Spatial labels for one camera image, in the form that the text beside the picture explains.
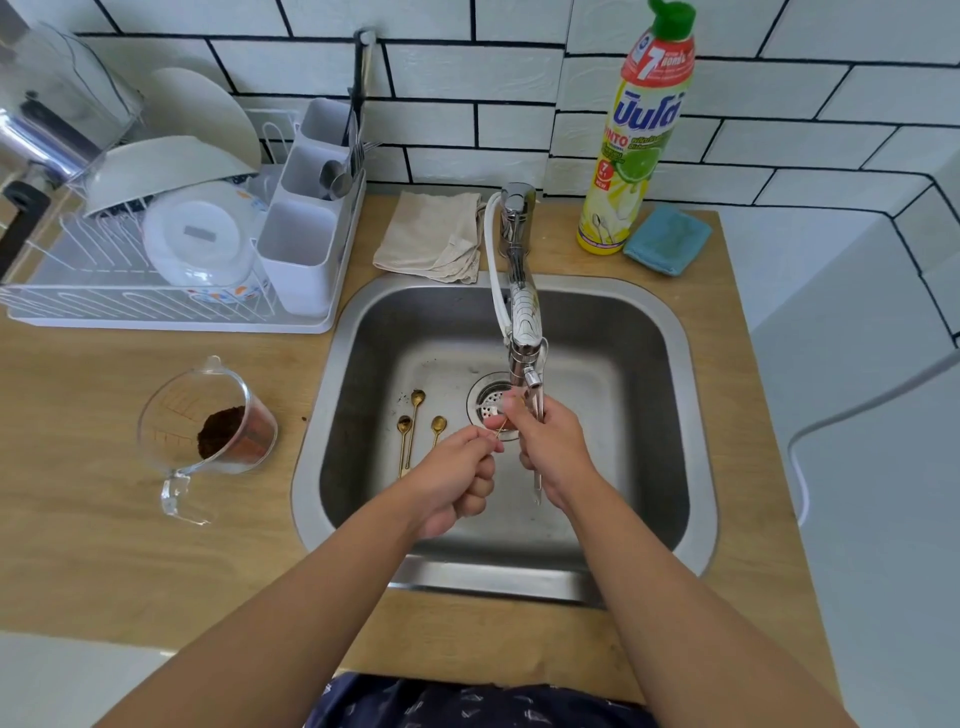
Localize person's left hand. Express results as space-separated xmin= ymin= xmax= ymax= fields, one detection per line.
xmin=405 ymin=425 xmax=506 ymax=541

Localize person's right hand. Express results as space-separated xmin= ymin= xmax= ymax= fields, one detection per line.
xmin=501 ymin=391 xmax=603 ymax=513

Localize person's left forearm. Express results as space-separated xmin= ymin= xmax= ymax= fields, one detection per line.
xmin=93 ymin=481 xmax=440 ymax=728

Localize person's right forearm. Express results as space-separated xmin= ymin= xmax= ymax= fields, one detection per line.
xmin=541 ymin=469 xmax=858 ymax=728

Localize metal sink drain strainer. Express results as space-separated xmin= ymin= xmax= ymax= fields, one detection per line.
xmin=465 ymin=372 xmax=528 ymax=442

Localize stainless steel sink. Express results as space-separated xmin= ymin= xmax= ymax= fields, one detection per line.
xmin=291 ymin=270 xmax=720 ymax=609

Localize chrome faucet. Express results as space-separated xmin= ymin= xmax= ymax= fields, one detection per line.
xmin=498 ymin=181 xmax=549 ymax=393

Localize beige folded cloth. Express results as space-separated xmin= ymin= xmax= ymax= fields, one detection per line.
xmin=372 ymin=189 xmax=486 ymax=287

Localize blue cleaning cloth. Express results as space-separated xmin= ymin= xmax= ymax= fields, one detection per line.
xmin=621 ymin=205 xmax=714 ymax=278

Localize brown coffee grounds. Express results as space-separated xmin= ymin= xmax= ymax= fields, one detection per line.
xmin=195 ymin=405 xmax=250 ymax=461

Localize person's dark patterned shorts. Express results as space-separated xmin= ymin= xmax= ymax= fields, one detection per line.
xmin=303 ymin=672 xmax=663 ymax=728

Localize white plastic cutlery holder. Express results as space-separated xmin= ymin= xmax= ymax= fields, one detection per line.
xmin=255 ymin=96 xmax=369 ymax=321

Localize yellow dish soap bottle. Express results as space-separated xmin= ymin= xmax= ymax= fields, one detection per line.
xmin=575 ymin=0 xmax=698 ymax=257

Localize silver spoon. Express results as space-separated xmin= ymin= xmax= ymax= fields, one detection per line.
xmin=318 ymin=156 xmax=354 ymax=201

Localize clear plastic measuring cup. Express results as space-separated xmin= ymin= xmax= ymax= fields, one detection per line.
xmin=136 ymin=355 xmax=280 ymax=527

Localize silver fork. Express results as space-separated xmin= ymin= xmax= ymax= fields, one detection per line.
xmin=348 ymin=133 xmax=384 ymax=177

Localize grey ceramic bowl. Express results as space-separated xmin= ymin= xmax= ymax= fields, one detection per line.
xmin=81 ymin=135 xmax=261 ymax=219

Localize cream round plate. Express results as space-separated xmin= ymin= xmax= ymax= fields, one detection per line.
xmin=141 ymin=66 xmax=264 ymax=171

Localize clear blender jar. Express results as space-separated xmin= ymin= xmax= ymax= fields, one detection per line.
xmin=0 ymin=18 xmax=147 ymax=279

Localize white faucet hose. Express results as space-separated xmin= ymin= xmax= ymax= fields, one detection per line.
xmin=483 ymin=190 xmax=520 ymax=348

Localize white cable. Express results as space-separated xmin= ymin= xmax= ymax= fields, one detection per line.
xmin=786 ymin=343 xmax=960 ymax=528

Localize black handled knife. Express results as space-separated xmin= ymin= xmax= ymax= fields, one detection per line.
xmin=345 ymin=28 xmax=378 ymax=151

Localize white wire dish rack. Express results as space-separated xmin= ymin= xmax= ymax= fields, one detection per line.
xmin=0 ymin=105 xmax=369 ymax=336

